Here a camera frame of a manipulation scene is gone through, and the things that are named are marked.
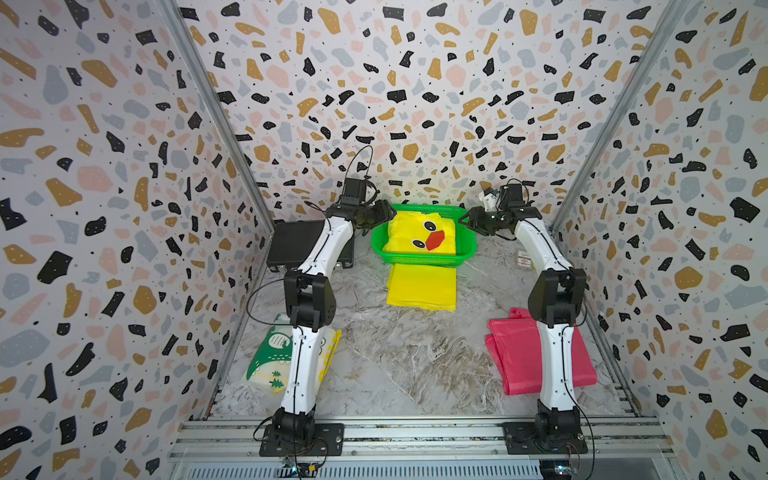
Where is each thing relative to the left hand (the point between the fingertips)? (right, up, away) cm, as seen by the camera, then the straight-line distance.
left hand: (395, 212), depth 97 cm
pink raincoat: (+36, -41, -8) cm, 55 cm away
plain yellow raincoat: (+10, -25, +6) cm, 27 cm away
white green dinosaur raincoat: (-35, -44, -14) cm, 58 cm away
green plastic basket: (+27, -9, +19) cm, 34 cm away
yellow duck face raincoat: (+9, -6, +20) cm, 22 cm away
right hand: (+23, -3, +3) cm, 23 cm away
